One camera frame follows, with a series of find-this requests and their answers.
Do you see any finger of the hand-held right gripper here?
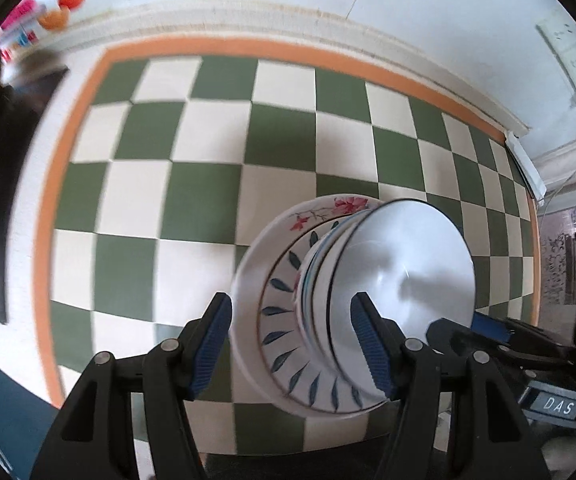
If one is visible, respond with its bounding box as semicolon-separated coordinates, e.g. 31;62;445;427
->
425;317;523;368
472;312;576;361

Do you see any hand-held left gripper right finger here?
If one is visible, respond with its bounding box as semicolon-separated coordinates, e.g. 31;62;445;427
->
350;291;551;480

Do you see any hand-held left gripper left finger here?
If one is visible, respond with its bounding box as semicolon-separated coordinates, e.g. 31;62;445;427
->
28;291;233;480

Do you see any blue leaf-print plate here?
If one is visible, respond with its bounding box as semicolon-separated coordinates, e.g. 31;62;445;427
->
257;220;389;413

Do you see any rose-print white plate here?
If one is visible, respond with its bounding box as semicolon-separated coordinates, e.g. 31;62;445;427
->
230;194;386;416

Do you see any large white bowl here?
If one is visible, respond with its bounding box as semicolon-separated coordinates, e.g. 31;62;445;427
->
328;199;476;396

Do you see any green checkered mat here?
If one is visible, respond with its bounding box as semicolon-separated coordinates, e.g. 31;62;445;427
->
35;35;543;456

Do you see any white rectangular box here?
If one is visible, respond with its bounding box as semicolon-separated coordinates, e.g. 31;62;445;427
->
505;130;548;201

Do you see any white cable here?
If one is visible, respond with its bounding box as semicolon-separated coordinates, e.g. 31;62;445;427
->
538;135;576;211

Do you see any white wall socket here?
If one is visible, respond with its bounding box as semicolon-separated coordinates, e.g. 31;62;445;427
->
536;7;576;93

